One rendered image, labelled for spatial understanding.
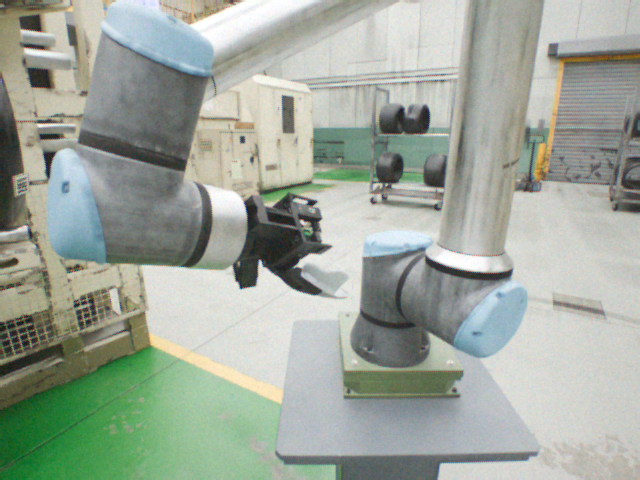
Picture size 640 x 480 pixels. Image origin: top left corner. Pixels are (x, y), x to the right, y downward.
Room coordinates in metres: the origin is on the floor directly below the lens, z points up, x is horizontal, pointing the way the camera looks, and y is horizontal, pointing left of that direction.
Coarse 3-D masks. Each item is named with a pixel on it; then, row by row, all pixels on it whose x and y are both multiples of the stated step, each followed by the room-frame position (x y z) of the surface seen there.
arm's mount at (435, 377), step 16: (352, 320) 0.86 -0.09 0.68; (432, 336) 0.78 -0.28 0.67; (352, 352) 0.71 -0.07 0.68; (432, 352) 0.71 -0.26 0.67; (448, 352) 0.71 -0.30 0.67; (352, 368) 0.66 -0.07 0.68; (368, 368) 0.66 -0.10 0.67; (384, 368) 0.66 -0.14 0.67; (400, 368) 0.66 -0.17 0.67; (416, 368) 0.66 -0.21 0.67; (432, 368) 0.66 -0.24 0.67; (448, 368) 0.66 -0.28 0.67; (352, 384) 0.67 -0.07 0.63; (368, 384) 0.65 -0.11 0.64; (384, 384) 0.65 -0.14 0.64; (400, 384) 0.65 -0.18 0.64; (416, 384) 0.65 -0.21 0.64; (432, 384) 0.65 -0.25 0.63; (448, 384) 0.66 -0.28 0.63
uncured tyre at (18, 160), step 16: (0, 80) 0.90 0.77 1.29; (0, 96) 0.87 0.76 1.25; (0, 112) 0.85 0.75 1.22; (0, 128) 0.84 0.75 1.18; (16, 128) 0.89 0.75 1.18; (0, 144) 0.83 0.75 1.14; (16, 144) 0.88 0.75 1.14; (0, 160) 0.83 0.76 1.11; (16, 160) 0.87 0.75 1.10; (0, 176) 0.83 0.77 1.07; (0, 192) 0.84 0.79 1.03; (0, 208) 0.86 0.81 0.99; (16, 208) 0.91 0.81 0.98; (0, 224) 0.89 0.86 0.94
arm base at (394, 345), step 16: (368, 320) 0.71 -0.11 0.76; (352, 336) 0.74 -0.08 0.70; (368, 336) 0.70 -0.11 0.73; (384, 336) 0.68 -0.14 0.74; (400, 336) 0.67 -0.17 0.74; (416, 336) 0.68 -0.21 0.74; (368, 352) 0.68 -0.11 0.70; (384, 352) 0.67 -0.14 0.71; (400, 352) 0.66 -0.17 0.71; (416, 352) 0.67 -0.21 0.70
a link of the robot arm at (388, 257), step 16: (368, 240) 0.73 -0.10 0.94; (384, 240) 0.71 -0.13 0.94; (400, 240) 0.71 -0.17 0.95; (416, 240) 0.70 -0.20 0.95; (432, 240) 0.72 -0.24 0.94; (368, 256) 0.71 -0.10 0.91; (384, 256) 0.68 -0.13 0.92; (400, 256) 0.67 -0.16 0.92; (416, 256) 0.67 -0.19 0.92; (368, 272) 0.71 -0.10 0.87; (384, 272) 0.68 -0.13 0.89; (400, 272) 0.65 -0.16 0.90; (368, 288) 0.71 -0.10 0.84; (384, 288) 0.67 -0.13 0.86; (400, 288) 0.63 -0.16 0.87; (368, 304) 0.71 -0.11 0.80; (384, 304) 0.68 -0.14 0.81; (400, 304) 0.63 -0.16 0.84; (384, 320) 0.68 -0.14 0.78; (400, 320) 0.68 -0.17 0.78
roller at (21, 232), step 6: (0, 228) 0.90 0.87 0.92; (6, 228) 0.91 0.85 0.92; (12, 228) 0.92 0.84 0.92; (18, 228) 0.92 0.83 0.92; (24, 228) 0.93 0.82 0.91; (30, 228) 0.94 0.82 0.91; (0, 234) 0.89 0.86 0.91; (6, 234) 0.90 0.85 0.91; (12, 234) 0.91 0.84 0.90; (18, 234) 0.91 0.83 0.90; (24, 234) 0.93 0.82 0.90; (30, 234) 0.94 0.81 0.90; (0, 240) 0.88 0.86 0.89; (6, 240) 0.89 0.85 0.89; (12, 240) 0.90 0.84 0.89; (18, 240) 0.92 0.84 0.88; (24, 240) 0.93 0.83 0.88
